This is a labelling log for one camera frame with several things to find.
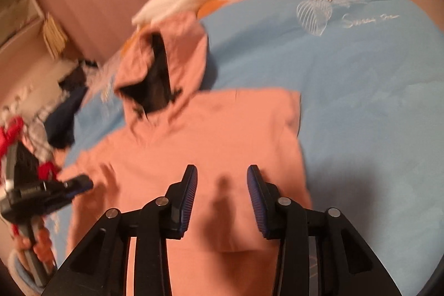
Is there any plaid grey shirt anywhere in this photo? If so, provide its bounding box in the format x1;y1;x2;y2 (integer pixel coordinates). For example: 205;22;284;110
26;116;54;162

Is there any blue floral duvet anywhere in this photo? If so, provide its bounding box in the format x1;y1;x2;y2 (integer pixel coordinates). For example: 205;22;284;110
50;0;443;295

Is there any person's left hand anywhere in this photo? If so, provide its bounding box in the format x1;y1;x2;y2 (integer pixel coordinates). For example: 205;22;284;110
14;226;54;270

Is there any white wall shelf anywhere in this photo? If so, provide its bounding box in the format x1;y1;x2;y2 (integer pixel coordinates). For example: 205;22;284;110
1;0;44;61

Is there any pink hooded jacket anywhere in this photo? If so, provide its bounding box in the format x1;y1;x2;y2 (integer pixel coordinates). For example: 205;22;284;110
60;13;312;295

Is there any navy folded garment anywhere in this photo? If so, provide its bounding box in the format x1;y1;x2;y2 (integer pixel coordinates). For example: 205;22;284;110
44;86;88;150

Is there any red knit garment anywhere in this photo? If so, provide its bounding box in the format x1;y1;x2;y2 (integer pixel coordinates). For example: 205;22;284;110
1;117;59;189

